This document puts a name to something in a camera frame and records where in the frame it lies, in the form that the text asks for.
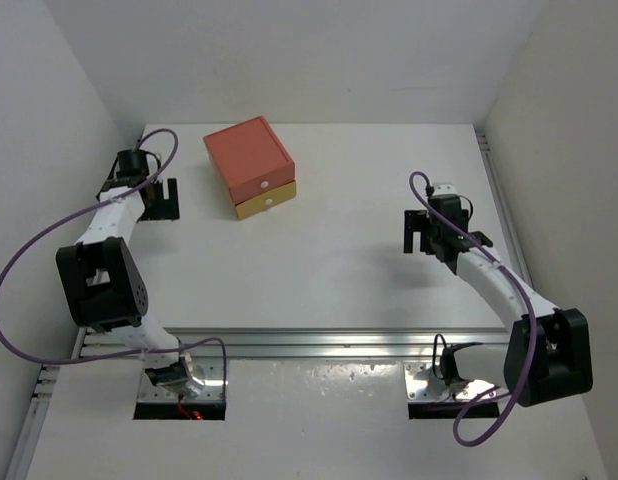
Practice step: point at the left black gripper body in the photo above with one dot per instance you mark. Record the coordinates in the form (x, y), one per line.
(158, 206)

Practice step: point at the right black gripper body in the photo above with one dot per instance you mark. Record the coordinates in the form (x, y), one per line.
(418, 221)

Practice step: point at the orange drawer box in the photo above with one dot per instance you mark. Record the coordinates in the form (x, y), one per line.
(250, 159)

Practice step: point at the yellow drawer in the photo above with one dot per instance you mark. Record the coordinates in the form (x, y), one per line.
(265, 201)

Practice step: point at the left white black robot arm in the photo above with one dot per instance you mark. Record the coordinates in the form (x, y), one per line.
(102, 283)

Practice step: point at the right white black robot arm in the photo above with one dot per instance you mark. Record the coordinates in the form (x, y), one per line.
(548, 355)

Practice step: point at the white front cover panel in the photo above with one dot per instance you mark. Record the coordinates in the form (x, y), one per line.
(297, 420)

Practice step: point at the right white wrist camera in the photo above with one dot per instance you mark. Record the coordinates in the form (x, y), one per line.
(443, 189)

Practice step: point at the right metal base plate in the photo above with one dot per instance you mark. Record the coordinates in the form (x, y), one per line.
(423, 387)

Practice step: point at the metal base plate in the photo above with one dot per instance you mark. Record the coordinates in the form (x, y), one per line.
(423, 387)
(207, 387)

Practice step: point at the aluminium rail frame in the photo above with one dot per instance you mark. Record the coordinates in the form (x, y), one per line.
(322, 278)

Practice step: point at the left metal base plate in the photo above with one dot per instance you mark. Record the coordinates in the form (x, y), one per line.
(207, 387)

